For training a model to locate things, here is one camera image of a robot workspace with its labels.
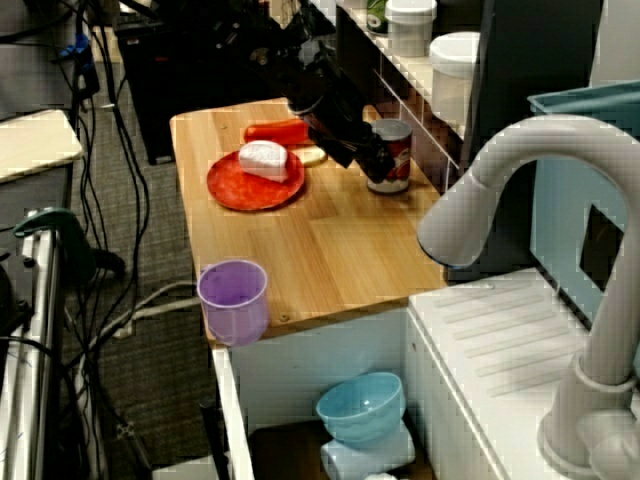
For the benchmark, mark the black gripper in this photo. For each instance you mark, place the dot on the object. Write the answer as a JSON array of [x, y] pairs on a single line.
[[340, 130]]

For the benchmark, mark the tomato label tin can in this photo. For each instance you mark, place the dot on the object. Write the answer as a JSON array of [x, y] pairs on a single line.
[[400, 170]]

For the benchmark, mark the toy ham slice red rind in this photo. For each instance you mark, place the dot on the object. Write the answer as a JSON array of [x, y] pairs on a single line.
[[262, 157]]

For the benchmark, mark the red plate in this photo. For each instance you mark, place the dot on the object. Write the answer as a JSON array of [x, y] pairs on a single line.
[[240, 190]]

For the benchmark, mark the light blue bowl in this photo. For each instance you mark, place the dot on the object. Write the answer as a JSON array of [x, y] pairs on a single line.
[[360, 410]]

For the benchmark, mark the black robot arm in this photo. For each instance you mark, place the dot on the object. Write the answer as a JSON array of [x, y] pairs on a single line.
[[280, 65]]

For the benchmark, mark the cream scalloped plate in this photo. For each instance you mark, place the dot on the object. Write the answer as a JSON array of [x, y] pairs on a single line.
[[312, 157]]

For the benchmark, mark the orange toy sausage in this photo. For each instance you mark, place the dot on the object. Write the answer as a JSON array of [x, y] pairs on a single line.
[[275, 131]]

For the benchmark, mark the large white lidded jar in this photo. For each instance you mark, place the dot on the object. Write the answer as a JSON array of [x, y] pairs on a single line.
[[452, 75]]

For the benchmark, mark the small white lidded jar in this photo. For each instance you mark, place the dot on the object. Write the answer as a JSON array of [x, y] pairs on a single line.
[[412, 30]]

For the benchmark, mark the green label tin can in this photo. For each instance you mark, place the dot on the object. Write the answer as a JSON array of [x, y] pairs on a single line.
[[377, 20]]

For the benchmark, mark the grey toy faucet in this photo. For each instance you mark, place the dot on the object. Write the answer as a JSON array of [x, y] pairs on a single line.
[[550, 135]]

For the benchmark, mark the light blue toy cabinet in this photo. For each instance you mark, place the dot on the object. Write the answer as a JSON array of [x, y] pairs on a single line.
[[560, 200]]

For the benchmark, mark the dark upright panel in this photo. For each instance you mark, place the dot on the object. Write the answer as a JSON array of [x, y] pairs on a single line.
[[530, 45]]

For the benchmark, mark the purple plastic mug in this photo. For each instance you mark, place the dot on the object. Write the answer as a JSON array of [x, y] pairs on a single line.
[[235, 310]]

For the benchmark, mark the white toy sink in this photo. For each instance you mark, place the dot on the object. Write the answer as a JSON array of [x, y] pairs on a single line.
[[500, 350]]

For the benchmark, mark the black computer tower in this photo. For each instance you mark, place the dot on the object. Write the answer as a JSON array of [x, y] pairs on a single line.
[[165, 100]]

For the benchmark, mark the light blue cup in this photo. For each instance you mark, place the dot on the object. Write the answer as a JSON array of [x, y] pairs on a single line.
[[350, 462]]

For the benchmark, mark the small white toy item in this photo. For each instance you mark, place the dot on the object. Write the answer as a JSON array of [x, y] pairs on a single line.
[[385, 476]]

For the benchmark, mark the cream desk panel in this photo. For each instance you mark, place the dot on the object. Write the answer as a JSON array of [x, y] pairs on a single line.
[[35, 145]]

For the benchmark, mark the aluminium frame rail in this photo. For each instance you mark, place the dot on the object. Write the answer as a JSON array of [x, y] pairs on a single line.
[[42, 350]]

